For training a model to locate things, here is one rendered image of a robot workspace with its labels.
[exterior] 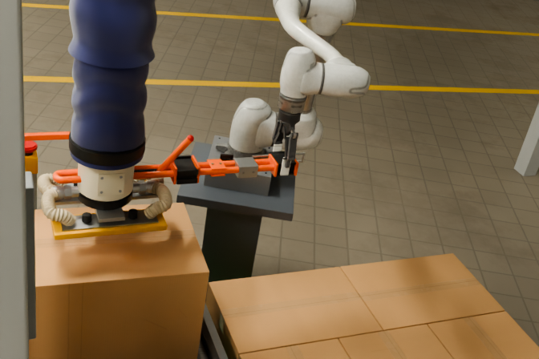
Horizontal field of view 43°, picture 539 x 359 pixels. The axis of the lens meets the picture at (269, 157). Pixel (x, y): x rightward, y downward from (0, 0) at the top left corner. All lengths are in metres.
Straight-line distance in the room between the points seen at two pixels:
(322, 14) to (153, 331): 1.31
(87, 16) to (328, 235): 2.64
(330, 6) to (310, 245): 1.79
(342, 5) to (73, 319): 1.48
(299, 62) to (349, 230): 2.25
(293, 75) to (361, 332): 1.09
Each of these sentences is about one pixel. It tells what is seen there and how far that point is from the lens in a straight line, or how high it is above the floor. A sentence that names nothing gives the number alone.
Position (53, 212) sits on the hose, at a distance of 2.12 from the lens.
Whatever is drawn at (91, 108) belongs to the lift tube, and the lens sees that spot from 1.99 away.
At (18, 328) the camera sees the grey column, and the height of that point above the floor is 1.65.
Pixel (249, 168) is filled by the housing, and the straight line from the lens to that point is 2.29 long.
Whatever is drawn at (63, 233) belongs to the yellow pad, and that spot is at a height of 1.08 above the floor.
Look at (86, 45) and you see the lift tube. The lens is 1.92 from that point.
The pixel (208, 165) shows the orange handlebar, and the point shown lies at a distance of 2.28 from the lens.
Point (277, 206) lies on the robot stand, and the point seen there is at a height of 0.75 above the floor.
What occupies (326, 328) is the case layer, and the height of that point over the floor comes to 0.54.
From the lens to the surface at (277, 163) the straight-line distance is 2.32.
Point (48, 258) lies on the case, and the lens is 2.25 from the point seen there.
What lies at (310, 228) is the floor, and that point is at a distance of 4.21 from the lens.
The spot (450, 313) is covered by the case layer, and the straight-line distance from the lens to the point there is 2.99.
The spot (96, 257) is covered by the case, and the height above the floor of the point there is 0.95.
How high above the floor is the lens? 2.34
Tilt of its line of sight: 29 degrees down
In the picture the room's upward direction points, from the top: 10 degrees clockwise
